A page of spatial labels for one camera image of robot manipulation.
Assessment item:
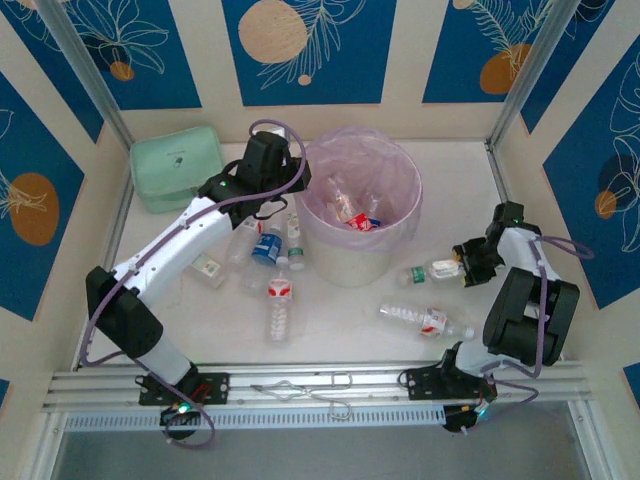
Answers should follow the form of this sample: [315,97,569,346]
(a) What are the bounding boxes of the bent metal wire hook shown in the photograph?
[249,370,354,420]

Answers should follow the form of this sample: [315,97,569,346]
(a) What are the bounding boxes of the wide aluminium mounting rail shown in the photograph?
[42,358,591,416]

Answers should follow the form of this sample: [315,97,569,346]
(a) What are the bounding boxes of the mint green zip pouch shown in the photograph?
[129,124,226,215]

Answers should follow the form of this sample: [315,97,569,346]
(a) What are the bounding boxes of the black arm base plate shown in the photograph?
[138,372,231,407]
[399,367,496,401]

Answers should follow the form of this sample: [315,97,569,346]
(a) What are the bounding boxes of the white round waste bin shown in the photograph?
[294,130,424,289]

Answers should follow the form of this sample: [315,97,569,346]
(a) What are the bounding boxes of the purple plastic bin liner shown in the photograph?
[293,125,424,246]

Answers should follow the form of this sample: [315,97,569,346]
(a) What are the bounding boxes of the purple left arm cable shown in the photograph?
[78,118,307,450]

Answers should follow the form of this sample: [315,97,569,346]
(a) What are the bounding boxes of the clear bottle white green label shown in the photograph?
[397,257,469,290]

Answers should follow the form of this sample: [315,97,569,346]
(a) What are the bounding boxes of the clear bottle red white label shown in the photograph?
[224,215,263,274]

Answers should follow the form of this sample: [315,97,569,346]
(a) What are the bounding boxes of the small white box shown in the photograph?
[191,252,227,290]

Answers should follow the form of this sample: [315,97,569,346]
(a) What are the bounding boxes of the white slotted cable duct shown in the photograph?
[63,403,447,434]

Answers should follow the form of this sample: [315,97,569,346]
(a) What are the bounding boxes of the clear plastic bottle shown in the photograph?
[325,174,362,224]
[238,259,269,300]
[360,185,385,221]

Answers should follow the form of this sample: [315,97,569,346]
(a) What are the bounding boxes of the blue label plastic bottle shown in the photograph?
[250,223,291,269]

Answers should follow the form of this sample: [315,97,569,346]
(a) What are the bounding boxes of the aluminium frame post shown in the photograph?
[485,0,579,151]
[34,0,137,149]

